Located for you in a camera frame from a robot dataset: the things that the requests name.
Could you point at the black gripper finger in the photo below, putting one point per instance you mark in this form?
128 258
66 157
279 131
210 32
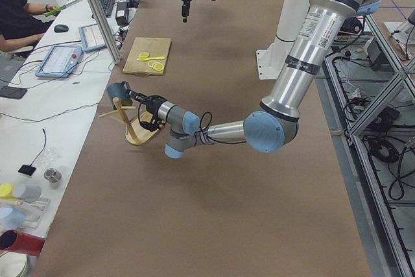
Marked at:
185 12

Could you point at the dark teal cup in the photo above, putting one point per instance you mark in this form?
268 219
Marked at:
119 90

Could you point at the wooden cup storage rack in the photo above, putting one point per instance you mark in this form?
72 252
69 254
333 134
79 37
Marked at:
135 133

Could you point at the small steel cup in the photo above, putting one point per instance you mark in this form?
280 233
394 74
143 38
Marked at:
53 177

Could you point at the grey cup on tray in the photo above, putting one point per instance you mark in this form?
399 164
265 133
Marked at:
27 193

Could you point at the yellow cup on tray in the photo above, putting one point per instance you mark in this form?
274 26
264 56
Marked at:
6 190

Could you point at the light blue cup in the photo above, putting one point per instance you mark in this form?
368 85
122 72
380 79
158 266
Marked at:
12 217

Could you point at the lemon slice top right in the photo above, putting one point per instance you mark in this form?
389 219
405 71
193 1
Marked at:
158 67

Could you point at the yellow plastic knife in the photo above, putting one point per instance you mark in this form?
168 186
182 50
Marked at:
153 58

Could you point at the lemon slice front left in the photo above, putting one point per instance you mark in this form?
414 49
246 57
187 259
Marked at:
143 56

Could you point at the wooden cutting board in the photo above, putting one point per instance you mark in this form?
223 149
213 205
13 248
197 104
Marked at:
155 47

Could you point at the blue teach pendant far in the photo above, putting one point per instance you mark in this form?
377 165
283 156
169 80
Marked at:
91 38

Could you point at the blue teach pendant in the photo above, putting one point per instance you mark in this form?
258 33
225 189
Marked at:
60 61
91 38

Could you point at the blue teach pendant near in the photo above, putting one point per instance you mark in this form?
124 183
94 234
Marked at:
60 61

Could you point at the crumpled clear plastic wrap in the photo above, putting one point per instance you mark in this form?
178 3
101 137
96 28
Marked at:
48 156

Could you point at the black computer mouse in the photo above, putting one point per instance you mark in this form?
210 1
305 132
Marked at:
60 28

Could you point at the small black square device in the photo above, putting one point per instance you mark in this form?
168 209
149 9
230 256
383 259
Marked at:
27 170

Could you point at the seated person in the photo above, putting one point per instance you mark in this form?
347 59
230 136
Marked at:
19 27

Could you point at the black power box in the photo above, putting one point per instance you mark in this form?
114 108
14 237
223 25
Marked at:
377 58

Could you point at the red thermos bottle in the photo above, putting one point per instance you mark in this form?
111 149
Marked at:
21 242

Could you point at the white bowl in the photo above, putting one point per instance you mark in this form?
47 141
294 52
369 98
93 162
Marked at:
14 264

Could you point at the aluminium frame post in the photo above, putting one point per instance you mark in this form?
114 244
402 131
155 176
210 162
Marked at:
104 27

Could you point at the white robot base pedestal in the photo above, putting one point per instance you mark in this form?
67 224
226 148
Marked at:
271 60

